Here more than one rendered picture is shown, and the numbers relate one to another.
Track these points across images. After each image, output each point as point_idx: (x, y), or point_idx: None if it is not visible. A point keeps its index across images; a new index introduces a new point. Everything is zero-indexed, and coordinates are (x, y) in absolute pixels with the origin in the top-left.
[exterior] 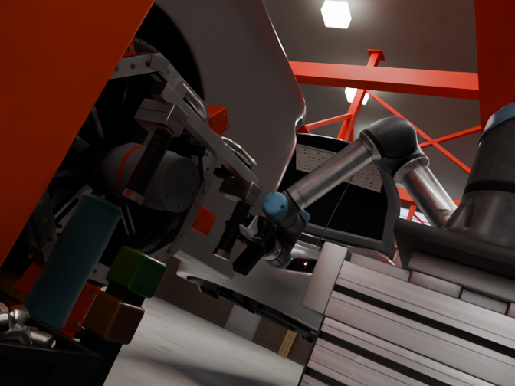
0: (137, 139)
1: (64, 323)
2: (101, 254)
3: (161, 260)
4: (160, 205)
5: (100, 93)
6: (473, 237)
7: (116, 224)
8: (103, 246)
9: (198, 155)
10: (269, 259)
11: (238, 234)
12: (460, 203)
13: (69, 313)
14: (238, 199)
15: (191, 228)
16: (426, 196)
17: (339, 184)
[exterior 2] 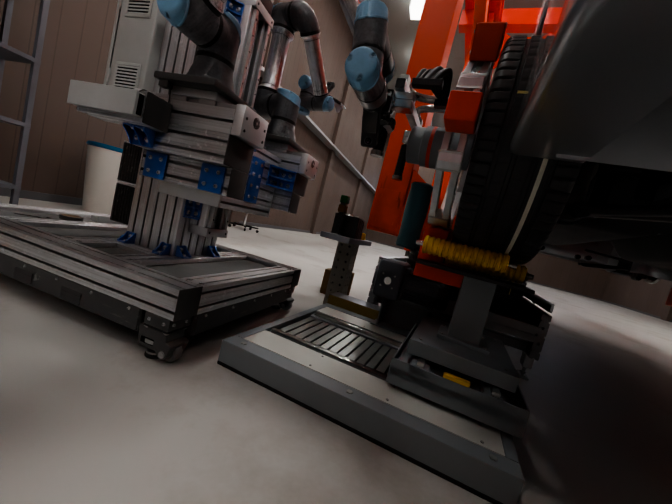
0: None
1: (397, 241)
2: (406, 206)
3: (434, 182)
4: (411, 163)
5: (380, 173)
6: None
7: (410, 189)
8: (406, 202)
9: (437, 106)
10: (360, 102)
11: (383, 126)
12: (294, 128)
13: (398, 236)
14: (394, 110)
15: (456, 127)
16: None
17: (343, 10)
